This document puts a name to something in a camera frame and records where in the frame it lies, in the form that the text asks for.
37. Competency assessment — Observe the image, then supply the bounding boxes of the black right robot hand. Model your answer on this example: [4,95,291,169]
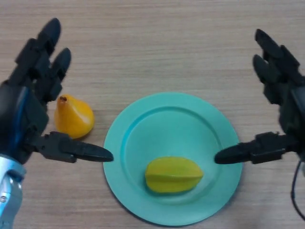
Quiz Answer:
[214,28,305,165]

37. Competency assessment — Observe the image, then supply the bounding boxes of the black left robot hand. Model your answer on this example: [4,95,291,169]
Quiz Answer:
[0,18,114,165]

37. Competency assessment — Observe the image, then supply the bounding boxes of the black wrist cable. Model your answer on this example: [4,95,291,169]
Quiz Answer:
[290,159,305,221]

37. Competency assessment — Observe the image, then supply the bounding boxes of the teal green round plate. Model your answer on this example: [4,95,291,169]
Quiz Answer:
[103,92,243,227]

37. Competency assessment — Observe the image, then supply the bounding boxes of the yellow starfruit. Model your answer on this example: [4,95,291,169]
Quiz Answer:
[144,156,204,194]

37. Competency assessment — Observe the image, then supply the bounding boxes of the orange yellow pear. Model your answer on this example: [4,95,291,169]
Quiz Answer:
[54,94,95,139]

